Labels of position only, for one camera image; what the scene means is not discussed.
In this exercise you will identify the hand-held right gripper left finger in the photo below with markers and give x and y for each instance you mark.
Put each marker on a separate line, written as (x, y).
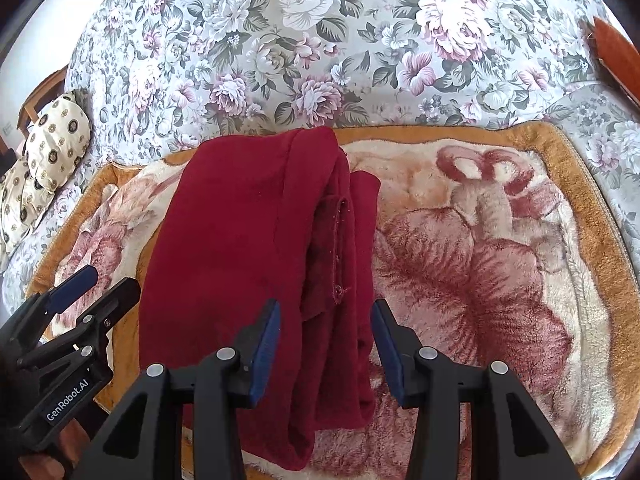
(265, 360)

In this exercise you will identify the reddish brown wooden board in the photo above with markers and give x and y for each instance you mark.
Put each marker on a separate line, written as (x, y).
(617, 55)

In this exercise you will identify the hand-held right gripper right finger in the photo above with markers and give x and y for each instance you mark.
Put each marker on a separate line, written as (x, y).
(387, 350)

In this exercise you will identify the plush rose print blanket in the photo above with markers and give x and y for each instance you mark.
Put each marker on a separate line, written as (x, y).
(475, 285)

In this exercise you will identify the floral bedspread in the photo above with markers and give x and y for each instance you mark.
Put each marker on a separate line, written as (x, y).
(300, 35)

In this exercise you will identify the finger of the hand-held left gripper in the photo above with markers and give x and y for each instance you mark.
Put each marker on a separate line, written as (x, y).
(115, 300)
(75, 287)

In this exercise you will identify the wooden headboard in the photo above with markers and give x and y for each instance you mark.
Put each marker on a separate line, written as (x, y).
(42, 100)

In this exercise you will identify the dark red sweater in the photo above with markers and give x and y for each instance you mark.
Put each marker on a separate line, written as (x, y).
(225, 260)

